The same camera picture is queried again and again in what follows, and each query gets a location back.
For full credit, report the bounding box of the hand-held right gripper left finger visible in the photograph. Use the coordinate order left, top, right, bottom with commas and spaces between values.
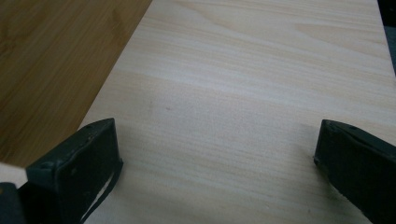
18, 118, 124, 224

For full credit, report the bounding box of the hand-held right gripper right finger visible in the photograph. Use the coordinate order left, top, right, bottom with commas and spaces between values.
313, 119, 396, 224

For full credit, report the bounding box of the brown wooden board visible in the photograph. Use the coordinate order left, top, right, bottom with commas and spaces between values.
0, 0, 153, 169

